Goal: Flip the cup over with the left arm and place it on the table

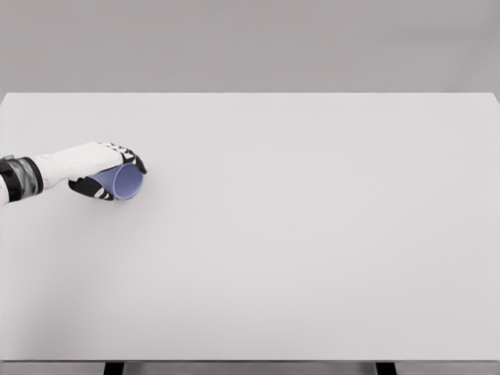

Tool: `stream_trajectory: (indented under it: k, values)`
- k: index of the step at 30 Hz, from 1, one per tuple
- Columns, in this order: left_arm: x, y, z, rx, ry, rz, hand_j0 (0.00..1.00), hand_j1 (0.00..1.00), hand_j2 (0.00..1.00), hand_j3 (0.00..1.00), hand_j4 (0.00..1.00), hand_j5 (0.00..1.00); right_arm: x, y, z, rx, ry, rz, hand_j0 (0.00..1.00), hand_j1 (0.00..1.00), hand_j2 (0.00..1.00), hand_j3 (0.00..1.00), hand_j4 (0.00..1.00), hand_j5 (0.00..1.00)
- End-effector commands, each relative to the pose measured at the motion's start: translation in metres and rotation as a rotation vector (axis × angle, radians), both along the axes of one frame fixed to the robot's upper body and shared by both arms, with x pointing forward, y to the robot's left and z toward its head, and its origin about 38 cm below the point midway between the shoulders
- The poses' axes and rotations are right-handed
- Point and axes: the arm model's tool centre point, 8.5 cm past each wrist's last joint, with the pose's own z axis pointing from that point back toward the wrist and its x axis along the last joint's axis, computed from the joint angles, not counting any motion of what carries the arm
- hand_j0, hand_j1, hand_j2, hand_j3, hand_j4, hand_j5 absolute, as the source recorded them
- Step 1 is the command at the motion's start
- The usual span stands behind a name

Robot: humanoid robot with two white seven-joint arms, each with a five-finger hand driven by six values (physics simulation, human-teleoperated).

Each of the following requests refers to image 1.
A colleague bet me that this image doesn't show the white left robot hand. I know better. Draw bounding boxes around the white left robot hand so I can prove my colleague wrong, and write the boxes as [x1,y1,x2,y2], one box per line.
[62,141,148,202]

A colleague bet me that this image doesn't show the blue plastic cup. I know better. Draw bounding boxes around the blue plastic cup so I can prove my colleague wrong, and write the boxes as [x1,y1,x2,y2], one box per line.
[87,163,145,202]

